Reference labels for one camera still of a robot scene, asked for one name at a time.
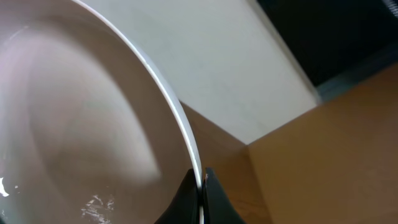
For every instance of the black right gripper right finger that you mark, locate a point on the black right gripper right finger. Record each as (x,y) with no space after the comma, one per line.
(217,207)

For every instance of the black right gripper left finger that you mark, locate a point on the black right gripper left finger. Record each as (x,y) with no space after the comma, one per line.
(184,208)

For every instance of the white plate with green stain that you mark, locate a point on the white plate with green stain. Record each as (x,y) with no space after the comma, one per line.
(91,132)

